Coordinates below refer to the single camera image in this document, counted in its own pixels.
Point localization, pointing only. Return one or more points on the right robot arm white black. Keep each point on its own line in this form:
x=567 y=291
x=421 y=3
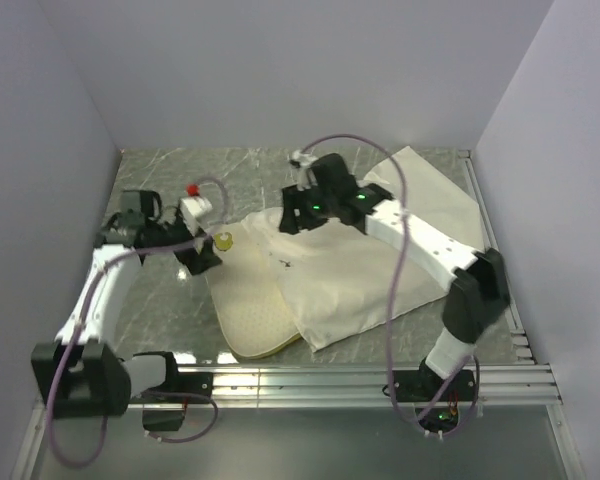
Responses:
x=475 y=281

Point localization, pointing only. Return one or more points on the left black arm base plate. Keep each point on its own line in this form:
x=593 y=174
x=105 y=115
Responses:
x=190 y=387

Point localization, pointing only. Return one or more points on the cream satin pillowcase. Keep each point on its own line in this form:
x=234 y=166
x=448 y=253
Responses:
x=335 y=280

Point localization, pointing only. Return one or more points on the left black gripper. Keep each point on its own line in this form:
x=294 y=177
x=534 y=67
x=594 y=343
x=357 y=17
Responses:
x=205 y=258

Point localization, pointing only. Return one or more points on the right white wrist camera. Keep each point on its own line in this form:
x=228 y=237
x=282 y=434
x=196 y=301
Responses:
x=303 y=163

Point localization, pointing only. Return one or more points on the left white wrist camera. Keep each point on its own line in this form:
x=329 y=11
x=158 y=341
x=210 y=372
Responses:
x=193 y=207

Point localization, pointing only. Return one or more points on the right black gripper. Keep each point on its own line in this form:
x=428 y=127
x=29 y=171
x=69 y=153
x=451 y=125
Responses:
x=292 y=200

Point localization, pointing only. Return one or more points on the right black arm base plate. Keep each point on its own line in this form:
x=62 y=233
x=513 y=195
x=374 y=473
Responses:
x=420 y=386

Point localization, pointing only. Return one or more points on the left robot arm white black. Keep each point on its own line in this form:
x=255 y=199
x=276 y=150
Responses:
x=78 y=374

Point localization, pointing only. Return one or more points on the aluminium right side rail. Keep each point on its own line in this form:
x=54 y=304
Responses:
x=518 y=335

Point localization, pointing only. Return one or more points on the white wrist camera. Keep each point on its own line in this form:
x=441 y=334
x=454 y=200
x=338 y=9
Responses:
x=303 y=163
x=193 y=207

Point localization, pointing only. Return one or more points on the cream quilted pillow yellow edge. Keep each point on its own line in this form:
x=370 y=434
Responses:
x=254 y=319

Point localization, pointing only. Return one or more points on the aluminium front mounting rail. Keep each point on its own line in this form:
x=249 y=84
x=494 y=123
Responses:
x=360 y=386

